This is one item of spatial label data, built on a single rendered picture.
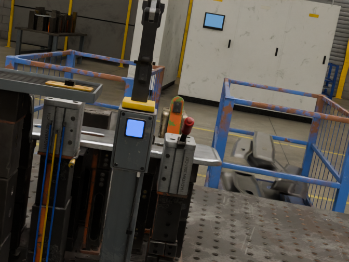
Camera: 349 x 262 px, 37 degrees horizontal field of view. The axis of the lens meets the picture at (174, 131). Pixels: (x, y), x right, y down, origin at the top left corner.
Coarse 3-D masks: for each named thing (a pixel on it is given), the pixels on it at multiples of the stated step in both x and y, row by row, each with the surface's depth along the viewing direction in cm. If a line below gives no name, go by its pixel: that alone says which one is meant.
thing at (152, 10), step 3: (153, 0) 90; (156, 0) 90; (153, 3) 90; (153, 6) 89; (150, 9) 88; (153, 9) 88; (150, 12) 88; (153, 12) 88; (150, 15) 89; (153, 15) 89; (150, 18) 89; (153, 18) 89
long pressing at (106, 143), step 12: (36, 120) 138; (36, 132) 124; (84, 132) 134; (96, 132) 136; (108, 132) 138; (84, 144) 124; (96, 144) 124; (108, 144) 124; (156, 144) 134; (156, 156) 125; (204, 156) 129; (216, 156) 133
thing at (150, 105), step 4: (124, 100) 95; (128, 100) 96; (148, 100) 100; (124, 104) 95; (128, 104) 95; (132, 104) 95; (136, 104) 95; (140, 104) 95; (144, 104) 95; (148, 104) 95; (152, 104) 96; (132, 108) 95; (136, 108) 95; (140, 108) 95; (144, 108) 95; (148, 108) 95; (152, 108) 95
